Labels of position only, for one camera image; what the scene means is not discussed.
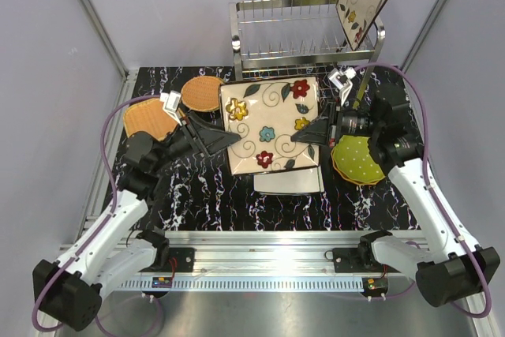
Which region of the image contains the steel two-tier dish rack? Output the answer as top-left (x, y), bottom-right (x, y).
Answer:
top-left (227, 0), bottom-right (385, 109)

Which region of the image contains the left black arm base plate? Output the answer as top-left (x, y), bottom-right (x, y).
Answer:
top-left (158, 247), bottom-right (196, 273)

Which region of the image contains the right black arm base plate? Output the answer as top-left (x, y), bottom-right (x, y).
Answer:
top-left (324, 248), bottom-right (398, 275)

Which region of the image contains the green-rimmed woven bamboo plate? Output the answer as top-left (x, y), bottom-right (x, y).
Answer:
top-left (179, 75), bottom-right (226, 114)

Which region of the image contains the small round orange woven plate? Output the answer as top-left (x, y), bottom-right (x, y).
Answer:
top-left (181, 76), bottom-right (224, 112)

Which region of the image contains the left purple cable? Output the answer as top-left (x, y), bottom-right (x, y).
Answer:
top-left (31, 95), bottom-right (165, 335)

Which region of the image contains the orange polka-dot plate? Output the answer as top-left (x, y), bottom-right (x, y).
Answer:
top-left (332, 158), bottom-right (385, 186)

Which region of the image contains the green polka-dot plate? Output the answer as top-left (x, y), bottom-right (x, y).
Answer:
top-left (331, 136), bottom-right (386, 182)

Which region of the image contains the cream rectangular tray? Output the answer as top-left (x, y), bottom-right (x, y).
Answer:
top-left (311, 167), bottom-right (325, 193)

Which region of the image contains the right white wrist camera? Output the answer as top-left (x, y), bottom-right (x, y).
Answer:
top-left (328, 68), bottom-right (356, 107)

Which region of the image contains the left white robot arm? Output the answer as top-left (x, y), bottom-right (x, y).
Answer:
top-left (32, 112), bottom-right (241, 332)

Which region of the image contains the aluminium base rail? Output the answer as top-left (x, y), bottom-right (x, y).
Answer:
top-left (50, 229), bottom-right (478, 275)

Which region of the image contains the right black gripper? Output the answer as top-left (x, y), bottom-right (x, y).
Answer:
top-left (292, 95), bottom-right (383, 148)

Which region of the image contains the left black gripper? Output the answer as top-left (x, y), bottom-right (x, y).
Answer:
top-left (151, 111), bottom-right (241, 172)

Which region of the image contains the slotted white cable duct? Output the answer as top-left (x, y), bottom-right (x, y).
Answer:
top-left (119, 275), bottom-right (364, 293)

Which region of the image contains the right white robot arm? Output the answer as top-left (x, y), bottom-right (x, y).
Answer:
top-left (291, 84), bottom-right (500, 307)

